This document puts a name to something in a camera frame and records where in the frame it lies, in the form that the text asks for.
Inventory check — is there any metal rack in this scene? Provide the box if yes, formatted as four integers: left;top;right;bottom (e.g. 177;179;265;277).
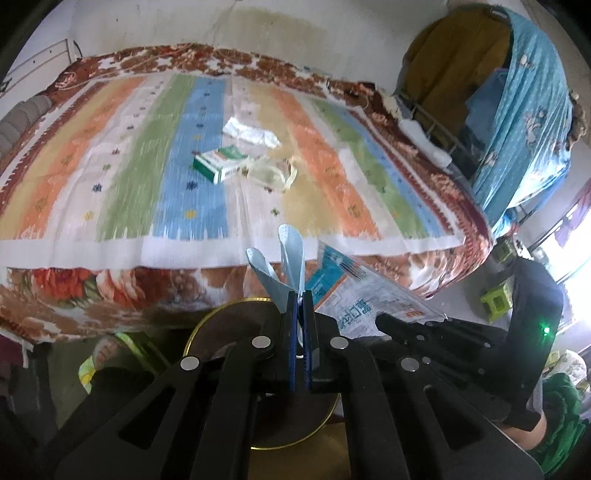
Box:
402;90;490;185

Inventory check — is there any dark bin with gold rim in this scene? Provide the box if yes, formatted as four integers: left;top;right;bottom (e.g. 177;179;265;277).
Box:
182;298;342;450

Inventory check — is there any light blue cloth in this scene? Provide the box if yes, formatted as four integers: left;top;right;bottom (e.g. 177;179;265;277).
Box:
464;69;509;139

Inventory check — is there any blue face mask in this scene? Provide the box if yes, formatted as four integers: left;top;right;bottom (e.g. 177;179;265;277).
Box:
246;224;305;305

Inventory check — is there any purple hanging cloth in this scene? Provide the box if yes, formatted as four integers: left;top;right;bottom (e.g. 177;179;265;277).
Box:
554;203;583;247

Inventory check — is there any clear plastic wrapper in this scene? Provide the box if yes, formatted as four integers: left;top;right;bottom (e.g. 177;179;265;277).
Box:
247;154;298;191

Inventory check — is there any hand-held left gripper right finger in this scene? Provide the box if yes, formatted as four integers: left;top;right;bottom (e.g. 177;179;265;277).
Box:
302;290;546;480

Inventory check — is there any green slipper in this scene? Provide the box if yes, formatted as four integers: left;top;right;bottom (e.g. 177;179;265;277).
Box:
78;332;158;394

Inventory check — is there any green stool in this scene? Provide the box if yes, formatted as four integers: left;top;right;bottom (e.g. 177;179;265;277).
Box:
480;282;513;322

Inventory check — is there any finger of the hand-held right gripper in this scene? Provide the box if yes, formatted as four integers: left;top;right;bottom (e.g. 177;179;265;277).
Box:
375;314;509;347
397;342;509;386

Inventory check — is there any white folded cloth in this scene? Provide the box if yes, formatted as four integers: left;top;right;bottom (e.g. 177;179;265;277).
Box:
399;117;453;167

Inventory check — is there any person's right forearm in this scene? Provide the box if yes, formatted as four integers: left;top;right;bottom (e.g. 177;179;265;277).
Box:
501;413;548;450

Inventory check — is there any green white box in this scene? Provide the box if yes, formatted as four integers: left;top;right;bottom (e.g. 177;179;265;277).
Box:
193;145;250;184

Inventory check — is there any white crumpled wrapper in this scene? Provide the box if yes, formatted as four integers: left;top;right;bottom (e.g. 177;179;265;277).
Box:
222;117;281;148

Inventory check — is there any green garment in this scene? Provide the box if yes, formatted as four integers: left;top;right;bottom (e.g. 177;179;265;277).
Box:
536;374;587;476

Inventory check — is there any floral blanket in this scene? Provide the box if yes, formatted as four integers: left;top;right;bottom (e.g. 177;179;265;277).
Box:
0;42;492;344

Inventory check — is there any mustard yellow cloth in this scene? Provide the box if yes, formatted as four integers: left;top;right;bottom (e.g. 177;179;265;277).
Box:
402;9;513;134

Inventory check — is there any white blue printed packet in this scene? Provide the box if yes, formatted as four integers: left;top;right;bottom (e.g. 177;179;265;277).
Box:
305;240;448;329

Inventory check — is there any blue printed cloth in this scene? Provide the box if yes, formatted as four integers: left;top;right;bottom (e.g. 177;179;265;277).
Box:
466;7;573;227

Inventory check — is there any grey bolster pillow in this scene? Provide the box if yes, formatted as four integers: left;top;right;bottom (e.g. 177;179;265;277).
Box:
0;97;51;160

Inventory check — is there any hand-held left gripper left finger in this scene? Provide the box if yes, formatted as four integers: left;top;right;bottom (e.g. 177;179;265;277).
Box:
54;291;301;480

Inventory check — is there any striped mat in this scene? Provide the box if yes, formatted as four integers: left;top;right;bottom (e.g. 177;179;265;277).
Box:
0;69;467;268

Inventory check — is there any person's foot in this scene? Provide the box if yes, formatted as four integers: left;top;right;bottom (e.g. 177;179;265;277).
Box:
92;337;124;371

